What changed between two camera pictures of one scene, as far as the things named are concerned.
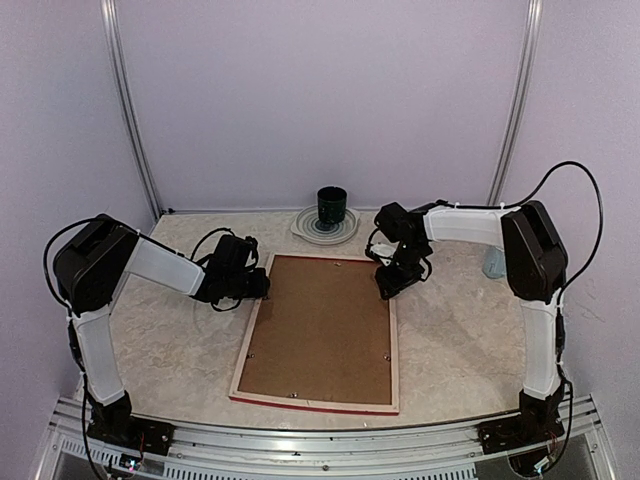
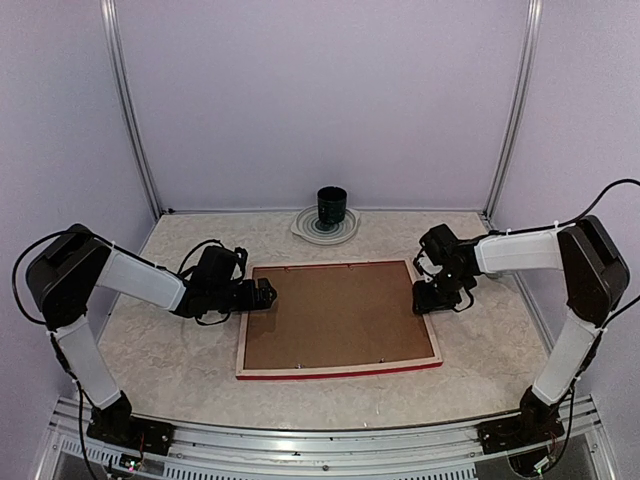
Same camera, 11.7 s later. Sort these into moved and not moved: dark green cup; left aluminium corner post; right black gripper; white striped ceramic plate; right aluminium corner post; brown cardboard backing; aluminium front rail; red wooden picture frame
Moved: right black gripper; brown cardboard backing; red wooden picture frame
Not moved: white striped ceramic plate; aluminium front rail; left aluminium corner post; right aluminium corner post; dark green cup
